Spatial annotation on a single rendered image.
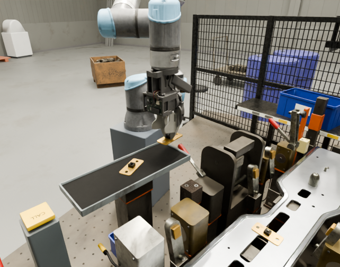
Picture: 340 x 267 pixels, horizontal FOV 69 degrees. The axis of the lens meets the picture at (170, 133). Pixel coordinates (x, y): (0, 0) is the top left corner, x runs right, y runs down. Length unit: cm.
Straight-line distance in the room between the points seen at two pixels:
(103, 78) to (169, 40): 520
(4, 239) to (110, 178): 179
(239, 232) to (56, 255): 49
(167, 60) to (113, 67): 517
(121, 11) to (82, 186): 47
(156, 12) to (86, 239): 94
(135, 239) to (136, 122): 59
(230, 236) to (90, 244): 63
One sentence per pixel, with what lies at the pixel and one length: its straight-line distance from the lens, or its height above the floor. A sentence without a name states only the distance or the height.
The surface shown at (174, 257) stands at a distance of 71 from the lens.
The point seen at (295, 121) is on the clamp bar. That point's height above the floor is 118.
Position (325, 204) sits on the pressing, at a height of 100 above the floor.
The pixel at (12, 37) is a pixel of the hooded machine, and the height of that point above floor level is 71.
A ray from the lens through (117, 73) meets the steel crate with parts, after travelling 582.
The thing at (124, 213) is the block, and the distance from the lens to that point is 80.
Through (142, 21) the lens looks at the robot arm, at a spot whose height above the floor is 155.
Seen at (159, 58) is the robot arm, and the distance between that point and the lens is 63.
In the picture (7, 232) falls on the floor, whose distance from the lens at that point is 248.
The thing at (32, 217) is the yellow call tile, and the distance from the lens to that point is 67.
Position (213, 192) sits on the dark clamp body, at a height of 108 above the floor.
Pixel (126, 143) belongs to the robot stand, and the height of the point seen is 104.
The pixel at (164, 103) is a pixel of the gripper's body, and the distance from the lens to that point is 64.
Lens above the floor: 158
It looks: 26 degrees down
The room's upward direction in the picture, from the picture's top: straight up
